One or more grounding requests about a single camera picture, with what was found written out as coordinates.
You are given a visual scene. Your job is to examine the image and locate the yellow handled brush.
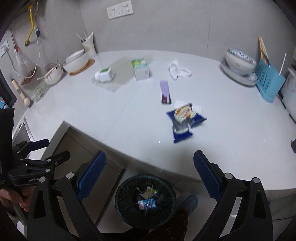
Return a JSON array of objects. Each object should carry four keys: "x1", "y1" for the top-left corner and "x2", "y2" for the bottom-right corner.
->
[{"x1": 25, "y1": 5, "x2": 35, "y2": 47}]

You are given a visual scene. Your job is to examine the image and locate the white bowl black rim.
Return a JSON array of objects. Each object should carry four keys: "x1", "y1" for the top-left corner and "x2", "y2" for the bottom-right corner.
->
[{"x1": 65, "y1": 49, "x2": 86, "y2": 62}]

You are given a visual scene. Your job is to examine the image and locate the blue utensil holder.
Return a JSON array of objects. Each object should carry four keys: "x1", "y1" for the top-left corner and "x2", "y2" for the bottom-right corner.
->
[{"x1": 256, "y1": 58, "x2": 286, "y2": 103}]

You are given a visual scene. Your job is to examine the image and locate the white plate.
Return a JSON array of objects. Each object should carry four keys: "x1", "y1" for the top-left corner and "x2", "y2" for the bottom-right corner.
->
[{"x1": 220, "y1": 60, "x2": 258, "y2": 86}]

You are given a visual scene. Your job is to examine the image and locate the yellow white wrapper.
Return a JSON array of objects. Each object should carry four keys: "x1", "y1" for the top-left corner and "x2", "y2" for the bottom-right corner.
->
[{"x1": 144, "y1": 186, "x2": 158, "y2": 197}]

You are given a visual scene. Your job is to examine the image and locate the clear glass dish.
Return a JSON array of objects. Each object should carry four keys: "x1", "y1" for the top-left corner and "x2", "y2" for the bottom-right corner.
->
[{"x1": 31, "y1": 82, "x2": 50, "y2": 102}]

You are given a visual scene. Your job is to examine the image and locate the clear bag brown contents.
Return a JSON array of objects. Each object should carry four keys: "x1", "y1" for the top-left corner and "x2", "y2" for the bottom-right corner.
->
[{"x1": 15, "y1": 52, "x2": 36, "y2": 86}]

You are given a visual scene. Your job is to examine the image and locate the blue snack wrapper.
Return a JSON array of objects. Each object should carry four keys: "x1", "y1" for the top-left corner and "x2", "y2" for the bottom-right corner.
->
[{"x1": 166, "y1": 102, "x2": 207, "y2": 144}]

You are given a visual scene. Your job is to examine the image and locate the bundle of wooden chopsticks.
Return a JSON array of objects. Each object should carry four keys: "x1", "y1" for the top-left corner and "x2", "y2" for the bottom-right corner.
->
[{"x1": 258, "y1": 36, "x2": 270, "y2": 67}]

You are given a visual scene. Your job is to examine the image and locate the tall white cup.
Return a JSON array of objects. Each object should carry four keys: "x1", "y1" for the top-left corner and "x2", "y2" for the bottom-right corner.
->
[{"x1": 82, "y1": 32, "x2": 98, "y2": 58}]

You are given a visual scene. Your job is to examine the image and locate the white green bottle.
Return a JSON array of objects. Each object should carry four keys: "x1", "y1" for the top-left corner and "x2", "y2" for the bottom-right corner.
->
[{"x1": 94, "y1": 67, "x2": 115, "y2": 82}]

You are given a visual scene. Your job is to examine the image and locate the grey slipper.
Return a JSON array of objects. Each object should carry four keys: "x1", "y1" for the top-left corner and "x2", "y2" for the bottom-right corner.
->
[{"x1": 178, "y1": 195, "x2": 199, "y2": 215}]

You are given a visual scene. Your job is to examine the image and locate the white bowl red print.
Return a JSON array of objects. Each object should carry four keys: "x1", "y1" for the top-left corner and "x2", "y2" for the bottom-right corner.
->
[{"x1": 225, "y1": 51, "x2": 257, "y2": 76}]

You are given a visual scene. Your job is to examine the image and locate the black mesh trash basket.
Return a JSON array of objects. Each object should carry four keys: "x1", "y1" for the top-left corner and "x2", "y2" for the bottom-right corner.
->
[{"x1": 115, "y1": 175, "x2": 177, "y2": 230}]

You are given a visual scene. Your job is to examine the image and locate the white floral rice cooker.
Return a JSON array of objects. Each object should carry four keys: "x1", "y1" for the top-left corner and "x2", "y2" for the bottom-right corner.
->
[{"x1": 281, "y1": 67, "x2": 296, "y2": 123}]

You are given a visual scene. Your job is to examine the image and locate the white cable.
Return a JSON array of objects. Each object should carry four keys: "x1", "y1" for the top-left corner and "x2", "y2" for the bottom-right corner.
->
[{"x1": 5, "y1": 30, "x2": 41, "y2": 79}]

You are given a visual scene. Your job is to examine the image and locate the white tissue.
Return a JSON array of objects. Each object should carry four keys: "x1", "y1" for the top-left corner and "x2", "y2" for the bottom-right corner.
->
[{"x1": 168, "y1": 59, "x2": 193, "y2": 81}]

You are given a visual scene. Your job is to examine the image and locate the green white box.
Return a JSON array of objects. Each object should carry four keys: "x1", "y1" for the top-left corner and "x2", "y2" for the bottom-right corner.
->
[{"x1": 131, "y1": 58, "x2": 151, "y2": 81}]

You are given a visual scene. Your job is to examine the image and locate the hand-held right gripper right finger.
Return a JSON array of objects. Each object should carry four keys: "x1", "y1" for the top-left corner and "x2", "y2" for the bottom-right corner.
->
[{"x1": 193, "y1": 150, "x2": 273, "y2": 241}]

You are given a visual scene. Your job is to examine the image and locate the white blue milk carton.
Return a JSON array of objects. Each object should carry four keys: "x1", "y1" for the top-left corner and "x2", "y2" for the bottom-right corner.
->
[{"x1": 138, "y1": 198, "x2": 158, "y2": 210}]

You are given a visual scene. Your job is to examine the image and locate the blue floral bowl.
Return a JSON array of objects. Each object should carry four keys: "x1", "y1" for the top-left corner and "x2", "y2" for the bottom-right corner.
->
[{"x1": 227, "y1": 48, "x2": 253, "y2": 62}]

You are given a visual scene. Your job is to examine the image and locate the large white bowl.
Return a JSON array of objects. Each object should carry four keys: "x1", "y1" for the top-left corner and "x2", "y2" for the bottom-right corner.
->
[{"x1": 62, "y1": 52, "x2": 90, "y2": 73}]

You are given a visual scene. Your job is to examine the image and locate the bubble wrap sheet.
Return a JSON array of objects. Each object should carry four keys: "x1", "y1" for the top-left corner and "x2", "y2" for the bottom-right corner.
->
[{"x1": 91, "y1": 56, "x2": 154, "y2": 93}]

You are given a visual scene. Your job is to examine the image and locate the purple sachet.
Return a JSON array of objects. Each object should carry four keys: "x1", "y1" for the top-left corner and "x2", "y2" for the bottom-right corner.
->
[{"x1": 159, "y1": 80, "x2": 172, "y2": 104}]

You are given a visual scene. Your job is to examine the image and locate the round wooden coaster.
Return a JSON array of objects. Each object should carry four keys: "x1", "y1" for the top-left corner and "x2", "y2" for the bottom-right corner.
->
[{"x1": 69, "y1": 58, "x2": 96, "y2": 76}]

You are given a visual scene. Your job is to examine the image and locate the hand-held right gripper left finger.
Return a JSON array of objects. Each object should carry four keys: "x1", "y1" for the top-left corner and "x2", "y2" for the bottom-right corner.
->
[{"x1": 27, "y1": 150, "x2": 107, "y2": 241}]

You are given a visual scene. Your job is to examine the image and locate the person's left hand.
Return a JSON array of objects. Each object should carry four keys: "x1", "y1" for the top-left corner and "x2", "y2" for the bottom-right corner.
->
[{"x1": 0, "y1": 185, "x2": 36, "y2": 212}]

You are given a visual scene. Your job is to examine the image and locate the blue striped plate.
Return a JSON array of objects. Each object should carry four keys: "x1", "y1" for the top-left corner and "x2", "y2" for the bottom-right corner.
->
[{"x1": 221, "y1": 59, "x2": 258, "y2": 83}]

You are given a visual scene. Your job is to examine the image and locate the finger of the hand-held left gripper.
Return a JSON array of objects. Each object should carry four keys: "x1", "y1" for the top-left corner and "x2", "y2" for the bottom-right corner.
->
[
  {"x1": 13, "y1": 138, "x2": 50, "y2": 161},
  {"x1": 21, "y1": 151, "x2": 71, "y2": 176}
]

